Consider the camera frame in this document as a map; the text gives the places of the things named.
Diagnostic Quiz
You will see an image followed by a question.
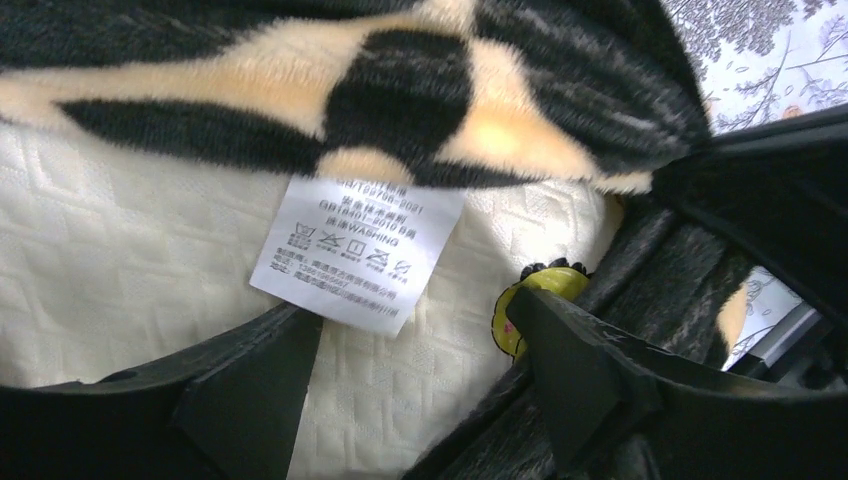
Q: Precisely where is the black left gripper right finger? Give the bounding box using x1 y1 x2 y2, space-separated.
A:
523 289 847 479

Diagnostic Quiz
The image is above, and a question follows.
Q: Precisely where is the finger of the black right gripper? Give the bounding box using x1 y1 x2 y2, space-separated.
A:
652 105 847 325

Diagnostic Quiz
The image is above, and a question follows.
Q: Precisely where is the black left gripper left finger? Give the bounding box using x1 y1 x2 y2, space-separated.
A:
1 304 323 479

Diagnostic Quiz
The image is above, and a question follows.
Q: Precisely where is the black floral plush pillowcase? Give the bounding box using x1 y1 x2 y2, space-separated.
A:
0 0 757 480

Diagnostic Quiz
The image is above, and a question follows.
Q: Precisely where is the white quilted pillow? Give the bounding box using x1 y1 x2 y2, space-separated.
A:
1 125 622 479

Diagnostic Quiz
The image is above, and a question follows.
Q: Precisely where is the yellow patch on pillow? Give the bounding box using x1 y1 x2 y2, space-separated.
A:
490 257 592 362

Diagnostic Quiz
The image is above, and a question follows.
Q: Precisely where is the floral patterned table mat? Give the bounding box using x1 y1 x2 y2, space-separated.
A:
662 0 848 366

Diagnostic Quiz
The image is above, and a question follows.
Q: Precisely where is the white care label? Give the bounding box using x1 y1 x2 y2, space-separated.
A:
249 178 466 338

